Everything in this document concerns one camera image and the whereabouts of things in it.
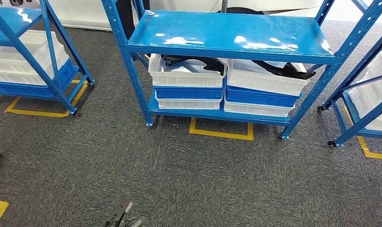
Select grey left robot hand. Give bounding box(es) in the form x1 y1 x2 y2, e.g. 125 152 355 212
123 215 145 227

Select black plastic car part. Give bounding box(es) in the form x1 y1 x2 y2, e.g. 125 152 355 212
252 60 316 80
161 54 226 77

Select blue metal shelf rack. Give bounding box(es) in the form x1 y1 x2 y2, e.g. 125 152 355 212
0 0 95 117
317 26 382 148
101 0 382 140

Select yellow floor tape square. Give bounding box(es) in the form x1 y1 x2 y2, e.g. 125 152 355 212
0 199 9 227

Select person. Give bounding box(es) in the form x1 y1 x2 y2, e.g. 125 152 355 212
115 0 151 40

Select white car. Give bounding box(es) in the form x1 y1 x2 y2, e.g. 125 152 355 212
0 0 325 32

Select large white plastic crate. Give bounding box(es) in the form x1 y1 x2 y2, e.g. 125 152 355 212
349 52 382 132

